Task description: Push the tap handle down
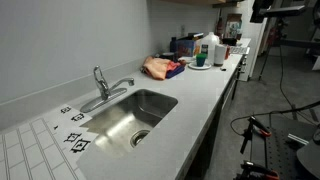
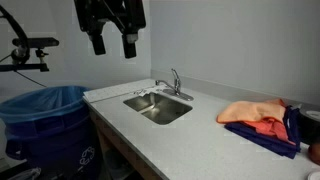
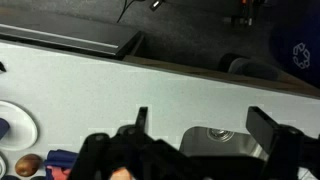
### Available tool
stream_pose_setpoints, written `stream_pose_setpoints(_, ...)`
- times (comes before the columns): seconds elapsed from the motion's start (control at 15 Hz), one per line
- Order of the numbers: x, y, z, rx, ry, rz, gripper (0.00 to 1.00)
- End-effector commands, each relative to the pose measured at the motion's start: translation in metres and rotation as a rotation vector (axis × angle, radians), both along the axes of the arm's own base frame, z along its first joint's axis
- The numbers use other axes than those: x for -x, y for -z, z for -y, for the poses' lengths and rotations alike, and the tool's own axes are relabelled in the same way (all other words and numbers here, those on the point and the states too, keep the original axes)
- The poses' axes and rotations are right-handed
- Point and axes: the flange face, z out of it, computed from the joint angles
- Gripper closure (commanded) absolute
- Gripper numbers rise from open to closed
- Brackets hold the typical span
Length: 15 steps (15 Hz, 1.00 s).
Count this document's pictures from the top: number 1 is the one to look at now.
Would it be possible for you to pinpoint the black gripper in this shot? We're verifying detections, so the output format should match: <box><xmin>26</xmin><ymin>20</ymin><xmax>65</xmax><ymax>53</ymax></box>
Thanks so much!
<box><xmin>250</xmin><ymin>0</ymin><xmax>275</xmax><ymax>24</ymax></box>

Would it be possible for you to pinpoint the chrome tap handle lever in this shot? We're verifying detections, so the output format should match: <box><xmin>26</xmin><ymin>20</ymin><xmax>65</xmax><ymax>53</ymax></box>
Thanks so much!
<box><xmin>92</xmin><ymin>65</ymin><xmax>110</xmax><ymax>96</ymax></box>

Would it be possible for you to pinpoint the grey round robot base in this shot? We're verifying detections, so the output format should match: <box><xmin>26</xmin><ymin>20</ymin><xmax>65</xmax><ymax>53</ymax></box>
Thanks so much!
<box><xmin>295</xmin><ymin>123</ymin><xmax>320</xmax><ymax>180</ymax></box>

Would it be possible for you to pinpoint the framed colourful picture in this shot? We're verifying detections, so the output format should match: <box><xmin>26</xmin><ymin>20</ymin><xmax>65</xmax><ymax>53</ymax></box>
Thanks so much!
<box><xmin>225</xmin><ymin>13</ymin><xmax>243</xmax><ymax>40</ymax></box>

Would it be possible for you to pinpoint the red fire extinguisher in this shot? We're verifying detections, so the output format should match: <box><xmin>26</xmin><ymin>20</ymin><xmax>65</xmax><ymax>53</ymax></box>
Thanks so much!
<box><xmin>267</xmin><ymin>26</ymin><xmax>280</xmax><ymax>48</ymax></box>

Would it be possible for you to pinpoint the white cabinet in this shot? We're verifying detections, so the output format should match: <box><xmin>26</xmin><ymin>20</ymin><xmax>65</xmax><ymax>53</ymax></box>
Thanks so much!
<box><xmin>237</xmin><ymin>0</ymin><xmax>274</xmax><ymax>82</ymax></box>

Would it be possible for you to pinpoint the dark glass bottle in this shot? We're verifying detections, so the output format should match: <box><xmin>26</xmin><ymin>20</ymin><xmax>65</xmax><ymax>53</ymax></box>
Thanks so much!
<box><xmin>215</xmin><ymin>9</ymin><xmax>225</xmax><ymax>38</ymax></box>

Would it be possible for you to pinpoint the white plastic gallon jug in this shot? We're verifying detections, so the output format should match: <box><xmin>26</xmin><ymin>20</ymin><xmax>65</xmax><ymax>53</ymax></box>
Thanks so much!
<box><xmin>199</xmin><ymin>31</ymin><xmax>221</xmax><ymax>65</ymax></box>

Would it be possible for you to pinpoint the green plastic cup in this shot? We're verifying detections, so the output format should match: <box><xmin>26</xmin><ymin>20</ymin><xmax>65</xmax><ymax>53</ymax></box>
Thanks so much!
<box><xmin>195</xmin><ymin>53</ymin><xmax>208</xmax><ymax>68</ymax></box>

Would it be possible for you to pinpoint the blue cardboard box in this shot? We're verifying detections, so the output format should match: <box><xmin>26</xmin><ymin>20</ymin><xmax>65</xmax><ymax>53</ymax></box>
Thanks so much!
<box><xmin>175</xmin><ymin>39</ymin><xmax>197</xmax><ymax>58</ymax></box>

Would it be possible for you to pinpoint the white round plate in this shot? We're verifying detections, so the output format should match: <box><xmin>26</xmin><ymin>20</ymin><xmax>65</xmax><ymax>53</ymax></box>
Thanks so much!
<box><xmin>188</xmin><ymin>61</ymin><xmax>213</xmax><ymax>71</ymax></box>

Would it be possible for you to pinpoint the white bowl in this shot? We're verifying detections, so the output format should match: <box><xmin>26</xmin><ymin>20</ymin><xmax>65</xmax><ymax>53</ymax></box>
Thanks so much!
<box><xmin>178</xmin><ymin>55</ymin><xmax>197</xmax><ymax>64</ymax></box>

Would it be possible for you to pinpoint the dark blue bottle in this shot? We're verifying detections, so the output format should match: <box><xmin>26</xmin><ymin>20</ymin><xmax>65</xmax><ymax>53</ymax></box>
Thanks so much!
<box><xmin>169</xmin><ymin>36</ymin><xmax>178</xmax><ymax>54</ymax></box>

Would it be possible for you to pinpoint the black bowl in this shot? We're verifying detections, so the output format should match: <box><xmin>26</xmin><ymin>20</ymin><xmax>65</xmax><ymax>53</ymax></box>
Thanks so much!
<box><xmin>159</xmin><ymin>51</ymin><xmax>178</xmax><ymax>62</ymax></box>

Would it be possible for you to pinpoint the dark blue cloth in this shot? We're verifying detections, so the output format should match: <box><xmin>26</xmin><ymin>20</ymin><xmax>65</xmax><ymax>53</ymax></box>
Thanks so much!
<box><xmin>165</xmin><ymin>64</ymin><xmax>186</xmax><ymax>80</ymax></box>

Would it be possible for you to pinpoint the orange-red cloth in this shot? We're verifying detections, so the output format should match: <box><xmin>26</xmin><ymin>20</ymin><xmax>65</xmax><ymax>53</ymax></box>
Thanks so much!
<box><xmin>166</xmin><ymin>60</ymin><xmax>181</xmax><ymax>73</ymax></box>

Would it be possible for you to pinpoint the peach microfiber cloth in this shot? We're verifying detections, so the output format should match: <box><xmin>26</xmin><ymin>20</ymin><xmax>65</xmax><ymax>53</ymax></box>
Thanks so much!
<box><xmin>142</xmin><ymin>55</ymin><xmax>172</xmax><ymax>81</ymax></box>

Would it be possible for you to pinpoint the black perforated robot table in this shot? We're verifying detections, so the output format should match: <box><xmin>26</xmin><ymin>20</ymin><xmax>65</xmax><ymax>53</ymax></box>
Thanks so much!
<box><xmin>249</xmin><ymin>114</ymin><xmax>320</xmax><ymax>180</ymax></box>

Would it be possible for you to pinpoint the chrome faucet spout and base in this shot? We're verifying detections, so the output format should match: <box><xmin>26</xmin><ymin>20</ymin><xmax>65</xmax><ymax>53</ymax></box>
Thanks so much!
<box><xmin>79</xmin><ymin>77</ymin><xmax>136</xmax><ymax>114</ymax></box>

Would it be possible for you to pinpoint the stainless steel sink basin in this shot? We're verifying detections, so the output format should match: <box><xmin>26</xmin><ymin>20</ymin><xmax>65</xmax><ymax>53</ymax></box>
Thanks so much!
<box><xmin>80</xmin><ymin>88</ymin><xmax>179</xmax><ymax>158</ymax></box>

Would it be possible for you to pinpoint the black stereo camera on tripod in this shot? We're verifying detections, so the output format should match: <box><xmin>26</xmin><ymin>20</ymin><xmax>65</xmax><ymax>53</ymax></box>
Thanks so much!
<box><xmin>260</xmin><ymin>4</ymin><xmax>307</xmax><ymax>18</ymax></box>

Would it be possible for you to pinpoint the black camera tripod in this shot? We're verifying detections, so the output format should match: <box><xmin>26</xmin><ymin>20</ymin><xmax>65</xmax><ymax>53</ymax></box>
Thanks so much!
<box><xmin>258</xmin><ymin>15</ymin><xmax>294</xmax><ymax>82</ymax></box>

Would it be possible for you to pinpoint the thin black tripod cable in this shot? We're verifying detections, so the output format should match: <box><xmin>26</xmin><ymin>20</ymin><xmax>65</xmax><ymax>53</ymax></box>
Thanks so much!
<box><xmin>278</xmin><ymin>43</ymin><xmax>320</xmax><ymax>126</ymax></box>

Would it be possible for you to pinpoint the black floor cable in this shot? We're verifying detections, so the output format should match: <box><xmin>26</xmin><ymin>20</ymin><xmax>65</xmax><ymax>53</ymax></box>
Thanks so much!
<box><xmin>229</xmin><ymin>100</ymin><xmax>320</xmax><ymax>137</ymax></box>

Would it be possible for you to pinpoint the black orange-handled clamp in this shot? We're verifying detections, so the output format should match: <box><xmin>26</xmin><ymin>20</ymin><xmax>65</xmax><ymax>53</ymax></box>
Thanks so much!
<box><xmin>239</xmin><ymin>115</ymin><xmax>273</xmax><ymax>155</ymax></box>
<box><xmin>234</xmin><ymin>160</ymin><xmax>280</xmax><ymax>180</ymax></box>

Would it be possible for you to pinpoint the silver metal bracket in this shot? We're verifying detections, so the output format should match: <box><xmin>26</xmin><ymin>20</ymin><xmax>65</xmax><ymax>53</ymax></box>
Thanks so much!
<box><xmin>287</xmin><ymin>133</ymin><xmax>310</xmax><ymax>146</ymax></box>

